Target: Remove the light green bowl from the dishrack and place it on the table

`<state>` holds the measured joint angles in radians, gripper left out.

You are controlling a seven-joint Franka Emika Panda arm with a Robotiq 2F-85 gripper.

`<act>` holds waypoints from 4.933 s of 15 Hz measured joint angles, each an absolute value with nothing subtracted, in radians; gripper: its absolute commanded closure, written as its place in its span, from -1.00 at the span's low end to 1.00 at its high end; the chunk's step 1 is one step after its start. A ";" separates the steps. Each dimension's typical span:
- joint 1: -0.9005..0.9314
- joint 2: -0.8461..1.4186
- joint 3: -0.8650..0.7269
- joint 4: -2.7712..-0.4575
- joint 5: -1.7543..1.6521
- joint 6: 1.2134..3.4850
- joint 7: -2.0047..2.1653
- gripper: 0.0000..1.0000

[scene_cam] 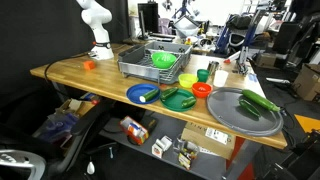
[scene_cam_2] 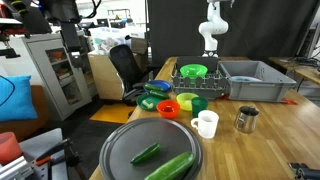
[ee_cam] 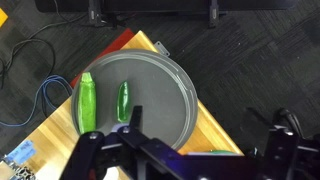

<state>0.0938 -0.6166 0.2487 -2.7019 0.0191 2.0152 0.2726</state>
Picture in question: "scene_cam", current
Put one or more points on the orange cube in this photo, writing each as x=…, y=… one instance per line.
x=89, y=65

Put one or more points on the steel cup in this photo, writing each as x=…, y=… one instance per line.
x=212, y=67

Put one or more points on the light green bowl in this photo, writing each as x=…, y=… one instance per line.
x=163, y=60

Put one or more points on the short cucumber on tray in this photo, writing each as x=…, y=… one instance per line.
x=249, y=107

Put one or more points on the long cucumber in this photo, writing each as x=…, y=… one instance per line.
x=265, y=103

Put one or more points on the small white box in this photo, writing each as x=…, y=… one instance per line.
x=161, y=145

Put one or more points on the yellow bowl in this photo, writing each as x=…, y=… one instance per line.
x=187, y=80

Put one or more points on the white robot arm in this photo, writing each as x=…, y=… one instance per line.
x=95, y=16

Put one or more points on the dark green plate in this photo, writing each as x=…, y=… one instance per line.
x=174, y=101

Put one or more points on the small cucumber piece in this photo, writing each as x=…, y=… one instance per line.
x=190, y=101

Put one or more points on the cardboard box under table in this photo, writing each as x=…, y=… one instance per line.
x=216, y=141

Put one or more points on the dark green cup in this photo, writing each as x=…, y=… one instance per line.
x=202, y=75

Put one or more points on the grey dish rack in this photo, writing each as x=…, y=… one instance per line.
x=137, y=61

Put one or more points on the black computer monitor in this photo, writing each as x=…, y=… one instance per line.
x=148, y=18

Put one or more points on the cucumber piece on blue plate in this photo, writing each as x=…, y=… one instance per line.
x=149, y=95

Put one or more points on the cardboard box at right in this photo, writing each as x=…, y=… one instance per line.
x=307, y=83

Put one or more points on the colourful box on shelf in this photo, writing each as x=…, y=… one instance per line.
x=134, y=130

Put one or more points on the cucumber piece on green plate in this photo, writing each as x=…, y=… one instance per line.
x=168, y=92

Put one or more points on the large grey tray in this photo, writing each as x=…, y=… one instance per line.
x=223, y=104

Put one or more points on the blue plate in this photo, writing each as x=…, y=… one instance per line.
x=135, y=91

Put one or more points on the black office chair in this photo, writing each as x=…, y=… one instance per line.
x=45, y=160

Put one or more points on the white cup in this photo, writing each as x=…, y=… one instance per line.
x=220, y=78

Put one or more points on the orange bowl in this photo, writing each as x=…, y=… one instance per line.
x=201, y=89

